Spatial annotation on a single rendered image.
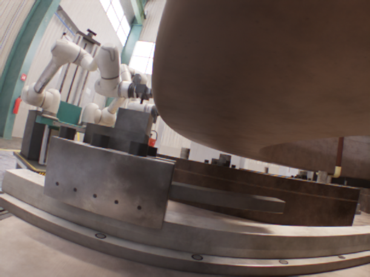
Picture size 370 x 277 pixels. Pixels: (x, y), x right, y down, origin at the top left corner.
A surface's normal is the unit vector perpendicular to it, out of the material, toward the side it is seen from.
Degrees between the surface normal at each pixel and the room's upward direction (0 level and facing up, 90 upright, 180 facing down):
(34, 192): 72
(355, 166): 90
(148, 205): 90
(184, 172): 90
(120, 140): 90
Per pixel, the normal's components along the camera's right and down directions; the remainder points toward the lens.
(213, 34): -0.19, 0.98
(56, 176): 0.03, -0.08
